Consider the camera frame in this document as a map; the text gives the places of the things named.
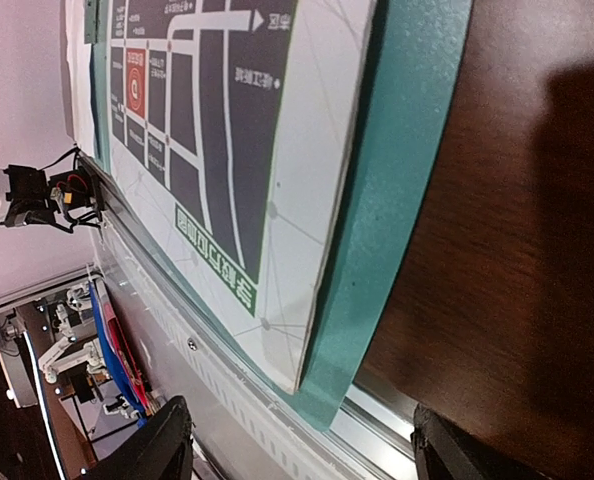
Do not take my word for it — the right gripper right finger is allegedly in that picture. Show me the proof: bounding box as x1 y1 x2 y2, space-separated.
411 404 547 480

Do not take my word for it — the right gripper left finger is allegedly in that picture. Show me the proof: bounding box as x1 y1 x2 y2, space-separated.
89 395 193 480

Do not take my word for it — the colourful printed leaflet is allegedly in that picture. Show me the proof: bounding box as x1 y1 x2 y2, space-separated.
107 1 376 394

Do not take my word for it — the teal file folder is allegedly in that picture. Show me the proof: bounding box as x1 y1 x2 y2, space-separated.
92 1 472 431

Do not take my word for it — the white printed paper sheet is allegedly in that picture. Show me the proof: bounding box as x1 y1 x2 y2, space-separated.
64 1 96 158

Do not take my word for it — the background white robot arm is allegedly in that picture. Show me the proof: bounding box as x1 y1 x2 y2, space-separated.
36 276 417 479

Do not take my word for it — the aluminium mounting rail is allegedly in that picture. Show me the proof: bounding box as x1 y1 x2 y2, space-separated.
96 175 417 479

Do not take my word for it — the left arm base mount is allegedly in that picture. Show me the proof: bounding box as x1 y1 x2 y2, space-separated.
0 146 105 234

